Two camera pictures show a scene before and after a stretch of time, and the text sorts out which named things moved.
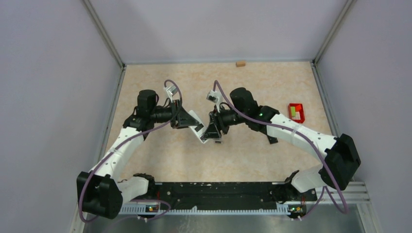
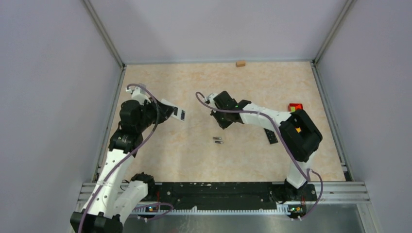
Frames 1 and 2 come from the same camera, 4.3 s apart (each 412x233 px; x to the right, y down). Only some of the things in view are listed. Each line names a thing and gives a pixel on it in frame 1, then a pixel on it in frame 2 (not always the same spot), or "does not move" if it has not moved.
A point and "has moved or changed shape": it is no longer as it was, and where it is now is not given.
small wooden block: [239, 64] does not move
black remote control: [272, 140] does not move
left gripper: [184, 119] → [165, 112]
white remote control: [200, 128] has moved or changed shape
